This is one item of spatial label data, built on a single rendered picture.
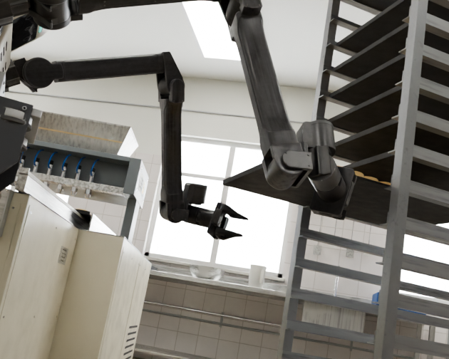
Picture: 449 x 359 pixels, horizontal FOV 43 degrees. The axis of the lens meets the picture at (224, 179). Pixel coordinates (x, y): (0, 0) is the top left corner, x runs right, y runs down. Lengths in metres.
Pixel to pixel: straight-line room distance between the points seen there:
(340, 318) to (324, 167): 3.81
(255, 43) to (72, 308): 1.55
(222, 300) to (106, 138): 3.22
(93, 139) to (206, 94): 3.58
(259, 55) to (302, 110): 4.73
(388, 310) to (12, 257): 1.05
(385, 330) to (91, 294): 1.39
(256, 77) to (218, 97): 4.91
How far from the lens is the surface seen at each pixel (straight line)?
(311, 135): 1.09
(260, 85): 1.10
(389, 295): 1.32
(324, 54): 1.91
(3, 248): 1.77
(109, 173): 2.55
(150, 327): 5.66
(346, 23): 1.97
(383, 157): 1.49
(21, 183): 1.76
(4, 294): 1.77
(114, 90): 6.36
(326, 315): 4.82
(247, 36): 1.17
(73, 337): 2.41
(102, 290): 2.40
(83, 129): 2.58
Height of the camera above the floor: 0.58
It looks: 14 degrees up
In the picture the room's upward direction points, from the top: 10 degrees clockwise
